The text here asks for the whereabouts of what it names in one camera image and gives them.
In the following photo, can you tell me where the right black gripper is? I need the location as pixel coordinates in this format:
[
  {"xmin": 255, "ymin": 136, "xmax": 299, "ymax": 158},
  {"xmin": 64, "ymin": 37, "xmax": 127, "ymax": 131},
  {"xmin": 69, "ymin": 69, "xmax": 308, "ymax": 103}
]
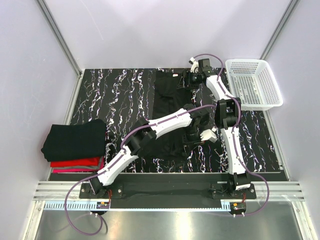
[{"xmin": 176, "ymin": 69, "xmax": 202, "ymax": 91}]

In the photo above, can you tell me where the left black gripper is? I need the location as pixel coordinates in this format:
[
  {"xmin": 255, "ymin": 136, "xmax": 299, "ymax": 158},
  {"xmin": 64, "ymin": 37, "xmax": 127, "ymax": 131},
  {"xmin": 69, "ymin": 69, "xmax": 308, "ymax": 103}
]
[{"xmin": 182, "ymin": 126, "xmax": 205, "ymax": 155}]

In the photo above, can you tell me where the black t shirt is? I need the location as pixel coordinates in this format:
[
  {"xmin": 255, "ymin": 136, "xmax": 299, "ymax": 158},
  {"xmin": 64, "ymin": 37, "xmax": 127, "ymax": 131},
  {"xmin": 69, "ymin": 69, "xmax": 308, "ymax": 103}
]
[
  {"xmin": 41, "ymin": 119, "xmax": 106, "ymax": 162},
  {"xmin": 145, "ymin": 70, "xmax": 193, "ymax": 162}
]

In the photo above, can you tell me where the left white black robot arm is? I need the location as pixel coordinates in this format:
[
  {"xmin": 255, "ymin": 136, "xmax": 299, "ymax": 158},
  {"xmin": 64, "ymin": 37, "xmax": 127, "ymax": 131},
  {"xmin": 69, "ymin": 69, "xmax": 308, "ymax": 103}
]
[{"xmin": 88, "ymin": 104, "xmax": 215, "ymax": 198}]

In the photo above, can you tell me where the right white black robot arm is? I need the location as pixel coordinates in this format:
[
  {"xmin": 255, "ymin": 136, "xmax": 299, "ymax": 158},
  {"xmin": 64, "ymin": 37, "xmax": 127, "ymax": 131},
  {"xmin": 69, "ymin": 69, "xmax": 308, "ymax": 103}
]
[{"xmin": 182, "ymin": 57, "xmax": 251, "ymax": 201}]

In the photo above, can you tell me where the white plastic basket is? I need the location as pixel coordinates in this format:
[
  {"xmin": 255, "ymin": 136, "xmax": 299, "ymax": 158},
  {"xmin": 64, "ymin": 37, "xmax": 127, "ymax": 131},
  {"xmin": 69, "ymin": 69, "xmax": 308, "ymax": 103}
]
[{"xmin": 225, "ymin": 58, "xmax": 283, "ymax": 111}]

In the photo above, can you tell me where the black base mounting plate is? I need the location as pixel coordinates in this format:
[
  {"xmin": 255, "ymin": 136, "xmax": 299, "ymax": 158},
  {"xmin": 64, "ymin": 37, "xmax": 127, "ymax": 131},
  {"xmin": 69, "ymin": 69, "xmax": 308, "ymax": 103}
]
[{"xmin": 79, "ymin": 173, "xmax": 256, "ymax": 200}]

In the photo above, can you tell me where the folded grey t shirt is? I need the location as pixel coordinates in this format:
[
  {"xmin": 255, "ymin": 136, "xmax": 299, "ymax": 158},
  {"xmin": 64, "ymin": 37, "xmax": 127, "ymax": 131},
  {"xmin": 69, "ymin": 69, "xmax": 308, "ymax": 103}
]
[{"xmin": 68, "ymin": 156, "xmax": 104, "ymax": 170}]

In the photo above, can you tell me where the folded red t shirt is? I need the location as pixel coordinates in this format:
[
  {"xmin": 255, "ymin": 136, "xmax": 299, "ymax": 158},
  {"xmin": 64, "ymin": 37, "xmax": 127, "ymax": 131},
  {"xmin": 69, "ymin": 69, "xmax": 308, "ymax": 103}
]
[{"xmin": 50, "ymin": 156, "xmax": 103, "ymax": 168}]

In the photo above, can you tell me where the folded black t shirt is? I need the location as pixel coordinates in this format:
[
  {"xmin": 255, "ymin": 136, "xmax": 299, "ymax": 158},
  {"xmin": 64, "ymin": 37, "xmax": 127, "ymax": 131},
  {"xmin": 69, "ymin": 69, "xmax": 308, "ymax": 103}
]
[{"xmin": 41, "ymin": 119, "xmax": 106, "ymax": 162}]

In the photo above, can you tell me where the folded pink t shirt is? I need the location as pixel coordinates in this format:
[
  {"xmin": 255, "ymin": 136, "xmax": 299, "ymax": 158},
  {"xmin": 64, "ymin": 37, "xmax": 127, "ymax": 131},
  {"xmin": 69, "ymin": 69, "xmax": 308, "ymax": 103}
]
[{"xmin": 52, "ymin": 168, "xmax": 98, "ymax": 173}]

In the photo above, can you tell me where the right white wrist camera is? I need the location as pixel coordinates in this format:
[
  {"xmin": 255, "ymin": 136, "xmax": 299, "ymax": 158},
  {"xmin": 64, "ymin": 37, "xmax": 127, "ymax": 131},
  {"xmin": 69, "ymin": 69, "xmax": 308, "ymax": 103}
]
[{"xmin": 189, "ymin": 57, "xmax": 199, "ymax": 73}]

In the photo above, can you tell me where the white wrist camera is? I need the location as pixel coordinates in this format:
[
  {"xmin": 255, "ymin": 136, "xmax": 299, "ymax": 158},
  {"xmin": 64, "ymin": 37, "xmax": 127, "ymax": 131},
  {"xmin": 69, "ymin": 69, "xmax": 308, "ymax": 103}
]
[
  {"xmin": 189, "ymin": 57, "xmax": 199, "ymax": 73},
  {"xmin": 200, "ymin": 127, "xmax": 218, "ymax": 143}
]

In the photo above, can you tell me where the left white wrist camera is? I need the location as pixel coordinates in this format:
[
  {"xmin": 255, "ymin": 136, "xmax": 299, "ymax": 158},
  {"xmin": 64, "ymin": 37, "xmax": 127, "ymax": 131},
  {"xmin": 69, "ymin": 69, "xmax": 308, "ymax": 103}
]
[{"xmin": 200, "ymin": 127, "xmax": 218, "ymax": 143}]

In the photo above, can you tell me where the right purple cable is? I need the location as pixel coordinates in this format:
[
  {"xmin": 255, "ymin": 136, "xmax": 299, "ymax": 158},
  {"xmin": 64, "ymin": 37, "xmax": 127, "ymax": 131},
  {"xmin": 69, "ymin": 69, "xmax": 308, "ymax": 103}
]
[{"xmin": 193, "ymin": 52, "xmax": 271, "ymax": 216}]

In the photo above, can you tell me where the purple cable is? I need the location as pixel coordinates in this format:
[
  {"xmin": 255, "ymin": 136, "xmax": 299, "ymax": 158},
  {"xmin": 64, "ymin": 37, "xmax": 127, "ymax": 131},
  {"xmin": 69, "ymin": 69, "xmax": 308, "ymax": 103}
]
[
  {"xmin": 193, "ymin": 52, "xmax": 271, "ymax": 216},
  {"xmin": 64, "ymin": 104, "xmax": 217, "ymax": 236}
]

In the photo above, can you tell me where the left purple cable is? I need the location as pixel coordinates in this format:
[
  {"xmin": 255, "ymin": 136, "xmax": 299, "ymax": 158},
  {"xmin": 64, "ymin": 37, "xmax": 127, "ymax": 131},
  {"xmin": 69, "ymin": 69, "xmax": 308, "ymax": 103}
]
[{"xmin": 64, "ymin": 104, "xmax": 217, "ymax": 236}]

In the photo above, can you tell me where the aluminium front rail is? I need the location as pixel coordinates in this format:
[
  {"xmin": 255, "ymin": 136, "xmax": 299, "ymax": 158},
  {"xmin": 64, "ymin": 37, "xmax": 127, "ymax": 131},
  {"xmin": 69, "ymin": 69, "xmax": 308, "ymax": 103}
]
[{"xmin": 34, "ymin": 181, "xmax": 305, "ymax": 202}]

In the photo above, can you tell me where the white slotted cable duct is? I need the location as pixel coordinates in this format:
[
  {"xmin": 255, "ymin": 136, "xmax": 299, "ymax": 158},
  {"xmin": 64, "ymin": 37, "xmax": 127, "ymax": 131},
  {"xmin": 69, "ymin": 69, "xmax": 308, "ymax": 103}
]
[{"xmin": 43, "ymin": 201, "xmax": 235, "ymax": 211}]

